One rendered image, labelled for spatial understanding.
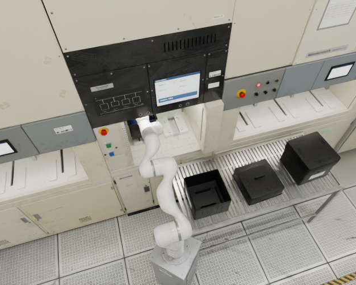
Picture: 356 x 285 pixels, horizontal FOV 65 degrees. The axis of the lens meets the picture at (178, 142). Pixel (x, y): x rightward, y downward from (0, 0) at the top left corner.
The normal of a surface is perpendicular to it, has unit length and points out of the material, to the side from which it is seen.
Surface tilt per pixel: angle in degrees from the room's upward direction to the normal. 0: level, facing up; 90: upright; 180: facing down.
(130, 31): 93
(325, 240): 0
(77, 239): 0
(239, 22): 90
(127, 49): 90
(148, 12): 91
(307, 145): 0
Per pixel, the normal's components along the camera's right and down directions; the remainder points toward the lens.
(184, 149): -0.01, -0.61
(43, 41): 0.29, 0.76
